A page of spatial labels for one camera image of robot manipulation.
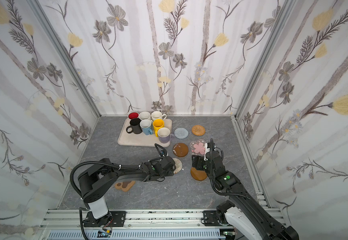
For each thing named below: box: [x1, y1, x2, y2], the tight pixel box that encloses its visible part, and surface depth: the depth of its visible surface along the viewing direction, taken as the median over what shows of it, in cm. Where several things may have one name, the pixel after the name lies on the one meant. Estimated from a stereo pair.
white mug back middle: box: [139, 111, 151, 121], surface depth 113 cm
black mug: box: [126, 118, 143, 134], surface depth 107 cm
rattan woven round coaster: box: [191, 125, 206, 136], surface depth 113 cm
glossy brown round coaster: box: [172, 142, 189, 158], surface depth 102 cm
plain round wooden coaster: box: [190, 167, 208, 181], surface depth 90 cm
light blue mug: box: [140, 119, 153, 136], surface depth 103 cm
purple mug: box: [157, 127, 174, 144], surface depth 104 cm
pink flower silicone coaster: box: [189, 139, 206, 156], surface depth 104 cm
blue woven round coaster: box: [174, 127, 189, 139], surface depth 113 cm
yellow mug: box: [153, 118, 165, 138], surface depth 104 cm
